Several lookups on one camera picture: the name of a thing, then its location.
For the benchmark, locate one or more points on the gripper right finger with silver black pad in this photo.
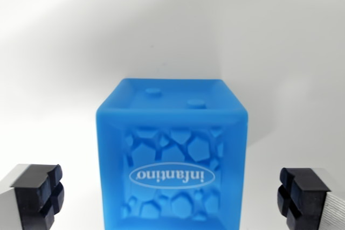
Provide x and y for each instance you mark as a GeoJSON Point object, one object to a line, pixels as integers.
{"type": "Point", "coordinates": [310, 199]}

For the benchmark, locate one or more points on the blue infantino silicone cube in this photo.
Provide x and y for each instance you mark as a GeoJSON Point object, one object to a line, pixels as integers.
{"type": "Point", "coordinates": [172, 122]}

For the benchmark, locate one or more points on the gripper left finger with silver black pad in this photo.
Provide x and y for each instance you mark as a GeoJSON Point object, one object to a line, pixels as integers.
{"type": "Point", "coordinates": [28, 200]}

